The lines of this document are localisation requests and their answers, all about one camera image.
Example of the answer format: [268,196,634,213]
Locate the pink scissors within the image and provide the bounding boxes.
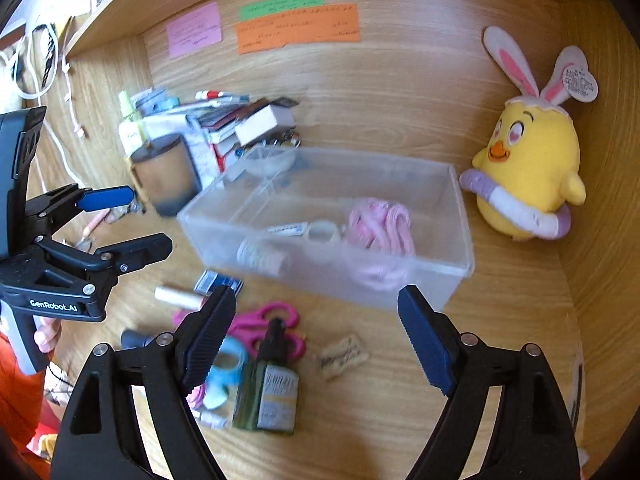
[172,302,307,361]

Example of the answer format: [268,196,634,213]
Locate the stack of books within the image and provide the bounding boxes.
[142,99,271,188]

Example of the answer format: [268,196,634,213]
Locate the clear plastic storage box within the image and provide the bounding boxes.
[177,147,476,317]

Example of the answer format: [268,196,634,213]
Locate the beige paper tag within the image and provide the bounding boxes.
[315,332,371,384]

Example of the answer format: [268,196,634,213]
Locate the white bottle green cap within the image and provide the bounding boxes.
[117,91,149,157]

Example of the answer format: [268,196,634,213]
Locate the clear plastic bowl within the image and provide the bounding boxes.
[244,147,297,179]

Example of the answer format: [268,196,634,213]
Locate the dark grey bottle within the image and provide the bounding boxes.
[121,329,152,352]

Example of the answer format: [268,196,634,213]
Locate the person's left forearm orange sleeve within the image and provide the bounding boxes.
[0,330,68,461]

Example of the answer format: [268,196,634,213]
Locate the pink sticky note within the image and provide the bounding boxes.
[166,2,224,59]

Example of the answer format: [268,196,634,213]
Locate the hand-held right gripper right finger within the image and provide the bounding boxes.
[397,285,583,480]

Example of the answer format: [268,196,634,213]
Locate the blue staple box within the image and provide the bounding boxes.
[195,270,245,297]

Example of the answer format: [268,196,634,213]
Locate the blue tape roll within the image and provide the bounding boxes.
[202,335,251,411]

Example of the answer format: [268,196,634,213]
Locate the white cable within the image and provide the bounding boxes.
[0,12,88,186]

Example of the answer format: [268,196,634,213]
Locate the white tube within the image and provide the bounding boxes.
[154,286,209,312]

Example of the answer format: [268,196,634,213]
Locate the white bottle brown cap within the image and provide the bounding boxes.
[236,236,292,277]

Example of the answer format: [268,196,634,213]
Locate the yellow chick plush toy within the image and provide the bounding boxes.
[459,25,601,244]

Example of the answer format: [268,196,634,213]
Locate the green spray bottle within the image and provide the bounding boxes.
[232,317,301,434]

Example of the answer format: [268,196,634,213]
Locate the orange sticky note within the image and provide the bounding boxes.
[235,3,362,56]

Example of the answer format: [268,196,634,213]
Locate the green sticky note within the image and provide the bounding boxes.
[239,0,325,21]

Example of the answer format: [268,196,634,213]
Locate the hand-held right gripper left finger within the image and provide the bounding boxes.
[50,285,238,480]

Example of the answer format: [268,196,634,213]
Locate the brown cup with dark lid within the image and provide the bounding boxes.
[130,135,202,219]

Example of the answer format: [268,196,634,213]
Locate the grey round tin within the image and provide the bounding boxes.
[134,90,179,115]

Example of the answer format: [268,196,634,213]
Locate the person's left hand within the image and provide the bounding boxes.
[33,319,63,357]

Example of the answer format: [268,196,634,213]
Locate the white red marker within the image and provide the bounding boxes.
[195,90,251,102]

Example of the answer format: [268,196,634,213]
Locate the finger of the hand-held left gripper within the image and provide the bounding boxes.
[75,185,136,213]
[95,232,174,274]

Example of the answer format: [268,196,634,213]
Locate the pink pen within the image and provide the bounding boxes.
[81,210,110,242]

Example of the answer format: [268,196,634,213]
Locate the white cardboard box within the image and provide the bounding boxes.
[234,105,297,147]

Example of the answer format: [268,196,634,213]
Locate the clear tape roll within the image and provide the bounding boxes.
[304,219,347,262]

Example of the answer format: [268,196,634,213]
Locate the pink coiled rope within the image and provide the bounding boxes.
[346,197,417,292]

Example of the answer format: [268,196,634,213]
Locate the metal key ring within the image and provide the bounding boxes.
[111,199,147,224]

